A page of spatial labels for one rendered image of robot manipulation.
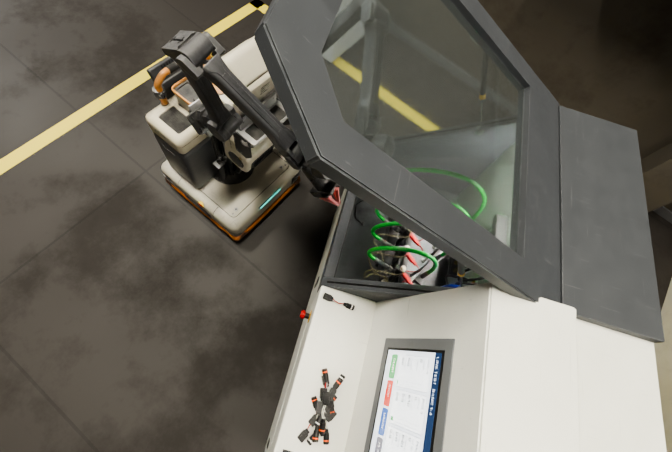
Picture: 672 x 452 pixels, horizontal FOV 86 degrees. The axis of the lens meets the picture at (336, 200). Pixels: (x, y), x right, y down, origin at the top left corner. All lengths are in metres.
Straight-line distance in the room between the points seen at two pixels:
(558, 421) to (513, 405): 0.10
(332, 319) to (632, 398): 0.86
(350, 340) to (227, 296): 1.18
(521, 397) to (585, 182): 0.68
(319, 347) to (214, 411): 1.12
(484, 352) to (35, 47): 3.62
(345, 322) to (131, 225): 1.70
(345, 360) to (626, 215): 1.00
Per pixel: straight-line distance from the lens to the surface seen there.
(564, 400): 1.02
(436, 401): 1.02
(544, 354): 1.00
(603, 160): 1.43
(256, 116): 1.06
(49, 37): 3.83
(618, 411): 1.21
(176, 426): 2.43
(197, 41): 1.06
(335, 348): 1.39
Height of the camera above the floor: 2.36
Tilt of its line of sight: 64 degrees down
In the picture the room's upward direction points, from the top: 20 degrees clockwise
